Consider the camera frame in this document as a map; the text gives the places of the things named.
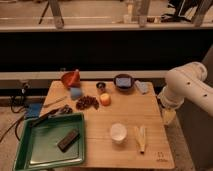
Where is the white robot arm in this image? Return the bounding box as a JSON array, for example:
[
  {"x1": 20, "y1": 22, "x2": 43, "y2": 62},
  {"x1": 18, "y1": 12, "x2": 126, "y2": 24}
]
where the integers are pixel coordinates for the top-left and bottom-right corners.
[{"x1": 157, "y1": 62, "x2": 213, "y2": 125}]

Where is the orange yellow pepper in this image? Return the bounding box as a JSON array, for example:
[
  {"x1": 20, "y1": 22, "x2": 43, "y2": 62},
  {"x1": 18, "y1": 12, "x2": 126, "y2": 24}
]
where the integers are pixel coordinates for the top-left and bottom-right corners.
[{"x1": 100, "y1": 93, "x2": 111, "y2": 106}]

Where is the small metal cup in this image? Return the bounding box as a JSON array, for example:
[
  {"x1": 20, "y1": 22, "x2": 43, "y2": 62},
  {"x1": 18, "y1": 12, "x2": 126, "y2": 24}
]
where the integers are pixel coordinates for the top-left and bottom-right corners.
[{"x1": 96, "y1": 82, "x2": 106, "y2": 94}]

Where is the yellow corn cob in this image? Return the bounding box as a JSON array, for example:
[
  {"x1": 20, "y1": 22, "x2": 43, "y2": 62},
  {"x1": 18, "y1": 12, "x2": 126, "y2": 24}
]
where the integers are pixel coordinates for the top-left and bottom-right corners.
[{"x1": 134, "y1": 126, "x2": 146, "y2": 154}]

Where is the grey folded cloth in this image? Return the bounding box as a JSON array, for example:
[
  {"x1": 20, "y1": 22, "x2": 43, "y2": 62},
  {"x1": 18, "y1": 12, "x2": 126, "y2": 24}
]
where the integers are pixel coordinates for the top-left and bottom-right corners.
[{"x1": 135, "y1": 81, "x2": 148, "y2": 94}]

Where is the dark bowl with blue cloth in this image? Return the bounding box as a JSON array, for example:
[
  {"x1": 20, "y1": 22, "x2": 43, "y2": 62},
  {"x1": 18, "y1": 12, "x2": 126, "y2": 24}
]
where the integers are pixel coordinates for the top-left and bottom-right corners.
[{"x1": 113, "y1": 74, "x2": 134, "y2": 92}]

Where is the pile of brown nuts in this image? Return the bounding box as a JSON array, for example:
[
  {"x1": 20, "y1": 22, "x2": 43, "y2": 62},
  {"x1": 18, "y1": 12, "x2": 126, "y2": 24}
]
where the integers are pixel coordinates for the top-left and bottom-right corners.
[{"x1": 76, "y1": 96, "x2": 99, "y2": 110}]

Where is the blue sponge block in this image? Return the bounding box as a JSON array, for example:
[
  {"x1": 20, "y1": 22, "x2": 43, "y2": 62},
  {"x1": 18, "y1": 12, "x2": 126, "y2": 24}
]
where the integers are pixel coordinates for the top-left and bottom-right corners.
[{"x1": 70, "y1": 87, "x2": 82, "y2": 100}]

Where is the dark brown rectangular block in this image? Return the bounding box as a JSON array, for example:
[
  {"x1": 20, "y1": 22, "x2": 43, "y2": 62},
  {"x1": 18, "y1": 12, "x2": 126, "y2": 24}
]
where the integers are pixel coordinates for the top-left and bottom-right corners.
[{"x1": 57, "y1": 129, "x2": 80, "y2": 152}]

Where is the red orange bowl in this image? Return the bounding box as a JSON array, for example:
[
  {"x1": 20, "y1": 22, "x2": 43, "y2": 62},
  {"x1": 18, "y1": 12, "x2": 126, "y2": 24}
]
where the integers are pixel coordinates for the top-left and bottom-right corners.
[{"x1": 61, "y1": 69, "x2": 80, "y2": 89}]

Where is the wooden stick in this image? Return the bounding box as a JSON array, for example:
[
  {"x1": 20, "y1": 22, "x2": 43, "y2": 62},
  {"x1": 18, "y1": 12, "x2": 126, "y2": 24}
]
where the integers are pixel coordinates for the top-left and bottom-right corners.
[{"x1": 43, "y1": 96, "x2": 67, "y2": 108}]

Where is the green plastic tray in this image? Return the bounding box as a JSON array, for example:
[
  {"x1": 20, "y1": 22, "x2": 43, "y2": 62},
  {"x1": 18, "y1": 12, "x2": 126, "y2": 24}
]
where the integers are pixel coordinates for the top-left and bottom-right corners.
[{"x1": 13, "y1": 113, "x2": 86, "y2": 171}]

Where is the blue box on floor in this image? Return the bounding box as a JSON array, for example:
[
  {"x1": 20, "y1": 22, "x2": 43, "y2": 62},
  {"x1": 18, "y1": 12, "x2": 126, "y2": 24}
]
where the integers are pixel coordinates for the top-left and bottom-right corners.
[{"x1": 26, "y1": 103, "x2": 42, "y2": 118}]

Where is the black handled tool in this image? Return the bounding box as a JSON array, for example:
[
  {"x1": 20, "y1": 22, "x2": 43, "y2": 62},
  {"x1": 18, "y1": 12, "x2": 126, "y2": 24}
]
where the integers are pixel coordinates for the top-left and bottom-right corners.
[{"x1": 31, "y1": 105, "x2": 73, "y2": 127}]

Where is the black cable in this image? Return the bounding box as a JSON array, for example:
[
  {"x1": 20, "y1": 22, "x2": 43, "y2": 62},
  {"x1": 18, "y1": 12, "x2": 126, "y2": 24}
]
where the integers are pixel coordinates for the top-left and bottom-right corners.
[{"x1": 0, "y1": 82, "x2": 31, "y2": 144}]

